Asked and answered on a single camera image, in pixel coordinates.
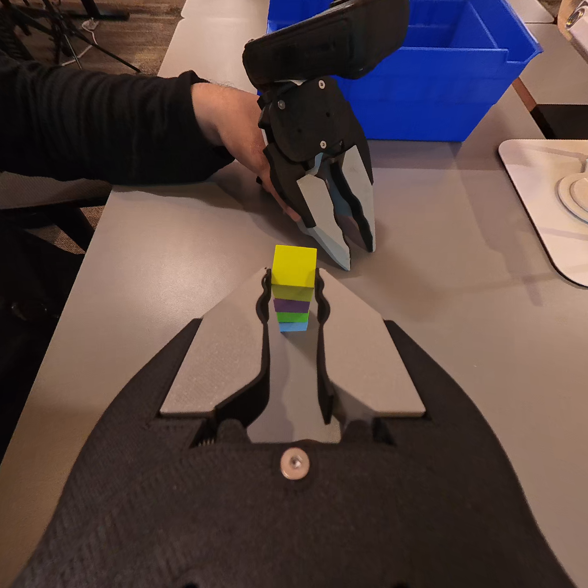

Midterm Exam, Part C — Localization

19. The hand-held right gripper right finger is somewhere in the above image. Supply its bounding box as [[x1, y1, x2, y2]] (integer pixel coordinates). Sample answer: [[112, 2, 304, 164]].
[[316, 269, 426, 424]]

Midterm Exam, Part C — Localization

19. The blue plastic bin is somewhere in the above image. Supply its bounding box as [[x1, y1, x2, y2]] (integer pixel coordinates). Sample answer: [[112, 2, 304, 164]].
[[257, 0, 543, 142]]

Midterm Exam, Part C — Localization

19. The person's left forearm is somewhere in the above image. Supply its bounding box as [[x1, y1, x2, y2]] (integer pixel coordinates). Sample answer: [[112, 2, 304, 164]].
[[0, 51, 235, 185]]

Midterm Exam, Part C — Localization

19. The white floor cable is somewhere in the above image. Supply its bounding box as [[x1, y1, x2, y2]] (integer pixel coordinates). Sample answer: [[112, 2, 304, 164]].
[[60, 18, 99, 70]]

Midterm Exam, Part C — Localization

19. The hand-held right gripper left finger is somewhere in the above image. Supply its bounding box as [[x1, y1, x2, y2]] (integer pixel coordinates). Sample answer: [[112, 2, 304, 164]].
[[160, 268, 271, 428]]

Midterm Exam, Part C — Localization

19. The person's left hand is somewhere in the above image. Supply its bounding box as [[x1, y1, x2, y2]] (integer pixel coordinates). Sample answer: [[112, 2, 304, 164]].
[[190, 83, 302, 221]]

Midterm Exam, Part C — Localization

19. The yellow foam cube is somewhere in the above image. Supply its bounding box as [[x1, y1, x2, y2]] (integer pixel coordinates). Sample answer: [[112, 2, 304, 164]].
[[271, 245, 318, 301]]

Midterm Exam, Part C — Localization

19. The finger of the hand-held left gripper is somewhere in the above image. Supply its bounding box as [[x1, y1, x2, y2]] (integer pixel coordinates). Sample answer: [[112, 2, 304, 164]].
[[341, 145, 377, 253], [296, 165, 352, 272]]

